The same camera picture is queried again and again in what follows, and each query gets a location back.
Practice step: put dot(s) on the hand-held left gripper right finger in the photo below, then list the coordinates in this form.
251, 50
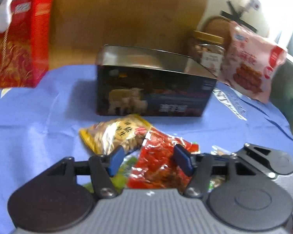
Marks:
183, 160

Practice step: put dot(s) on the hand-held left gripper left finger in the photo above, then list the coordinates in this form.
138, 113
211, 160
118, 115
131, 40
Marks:
116, 161

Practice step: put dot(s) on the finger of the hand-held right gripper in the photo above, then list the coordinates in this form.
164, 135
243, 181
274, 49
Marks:
249, 156

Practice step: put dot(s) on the green snack packet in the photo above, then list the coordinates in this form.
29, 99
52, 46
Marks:
123, 178

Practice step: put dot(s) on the red snack packet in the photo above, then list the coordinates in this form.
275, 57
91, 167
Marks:
156, 156

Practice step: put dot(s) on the yellow snack packet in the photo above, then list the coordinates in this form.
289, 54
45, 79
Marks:
112, 131

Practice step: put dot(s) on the clear snack packet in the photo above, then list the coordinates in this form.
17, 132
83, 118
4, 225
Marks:
218, 151

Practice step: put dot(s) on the dark cardboard box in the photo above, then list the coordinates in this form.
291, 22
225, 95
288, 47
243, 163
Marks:
151, 92

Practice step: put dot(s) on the dark cabinet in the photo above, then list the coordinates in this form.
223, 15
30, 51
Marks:
290, 90

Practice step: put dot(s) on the blue printed tablecloth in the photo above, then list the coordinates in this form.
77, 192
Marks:
39, 126

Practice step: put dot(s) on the pink snack bag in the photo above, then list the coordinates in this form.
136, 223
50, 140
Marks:
249, 61

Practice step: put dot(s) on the nut jar with gold lid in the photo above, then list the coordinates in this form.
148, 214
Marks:
207, 51

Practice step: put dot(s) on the wooden cutting board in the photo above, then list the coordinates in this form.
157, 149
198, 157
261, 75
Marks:
216, 24

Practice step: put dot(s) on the red gift bag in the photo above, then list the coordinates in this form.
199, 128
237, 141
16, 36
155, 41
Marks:
17, 53

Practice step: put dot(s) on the wooden panel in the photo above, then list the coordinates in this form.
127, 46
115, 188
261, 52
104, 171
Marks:
127, 14

